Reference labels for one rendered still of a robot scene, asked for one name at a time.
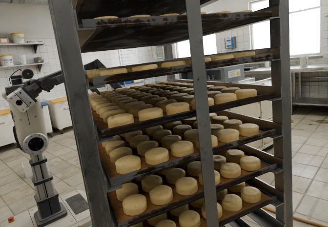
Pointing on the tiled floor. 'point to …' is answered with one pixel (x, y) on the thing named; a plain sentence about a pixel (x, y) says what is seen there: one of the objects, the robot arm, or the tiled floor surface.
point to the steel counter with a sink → (295, 67)
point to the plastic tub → (27, 169)
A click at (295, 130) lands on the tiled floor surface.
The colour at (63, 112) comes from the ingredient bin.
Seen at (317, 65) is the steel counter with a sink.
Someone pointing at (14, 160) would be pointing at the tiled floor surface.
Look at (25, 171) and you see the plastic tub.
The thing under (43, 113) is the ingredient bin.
